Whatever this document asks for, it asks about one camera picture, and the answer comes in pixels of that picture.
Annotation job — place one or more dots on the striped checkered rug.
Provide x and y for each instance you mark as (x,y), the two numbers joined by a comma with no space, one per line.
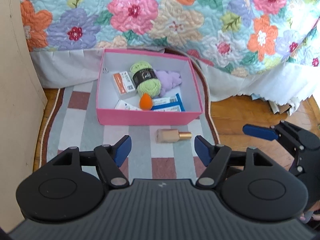
(73,121)

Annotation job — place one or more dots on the orange white small box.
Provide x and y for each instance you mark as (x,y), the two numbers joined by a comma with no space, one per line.
(123,85)

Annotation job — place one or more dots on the green yarn ball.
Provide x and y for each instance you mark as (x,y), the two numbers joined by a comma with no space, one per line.
(145,79)

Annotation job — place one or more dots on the blue wipes packet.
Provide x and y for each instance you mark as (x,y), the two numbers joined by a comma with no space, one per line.
(168,104)

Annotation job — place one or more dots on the orange makeup sponge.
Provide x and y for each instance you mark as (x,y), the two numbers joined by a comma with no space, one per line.
(146,102)

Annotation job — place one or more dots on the pink cardboard box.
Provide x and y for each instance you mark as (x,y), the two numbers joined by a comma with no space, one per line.
(119,60)

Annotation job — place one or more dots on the white tissue pack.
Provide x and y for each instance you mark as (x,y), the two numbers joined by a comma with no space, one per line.
(122,105)

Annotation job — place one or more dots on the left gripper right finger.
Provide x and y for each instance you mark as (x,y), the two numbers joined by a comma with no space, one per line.
(215,158)

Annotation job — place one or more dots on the floral quilt bedspread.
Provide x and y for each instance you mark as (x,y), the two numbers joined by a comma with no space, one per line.
(240,37)

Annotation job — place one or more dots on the beige cabinet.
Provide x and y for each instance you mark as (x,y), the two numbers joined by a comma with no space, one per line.
(22,107)

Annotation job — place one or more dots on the person right hand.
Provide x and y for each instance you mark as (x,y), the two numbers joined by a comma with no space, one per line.
(312,213)

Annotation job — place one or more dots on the foundation bottle gold cap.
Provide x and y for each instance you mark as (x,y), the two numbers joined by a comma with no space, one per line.
(171,135)

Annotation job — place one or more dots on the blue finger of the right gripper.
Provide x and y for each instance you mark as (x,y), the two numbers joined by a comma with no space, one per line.
(260,132)

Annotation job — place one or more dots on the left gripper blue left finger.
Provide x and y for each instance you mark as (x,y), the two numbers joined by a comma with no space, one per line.
(109,159)

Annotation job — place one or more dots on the purple plush toy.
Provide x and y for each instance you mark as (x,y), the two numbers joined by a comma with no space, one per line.
(168,80)

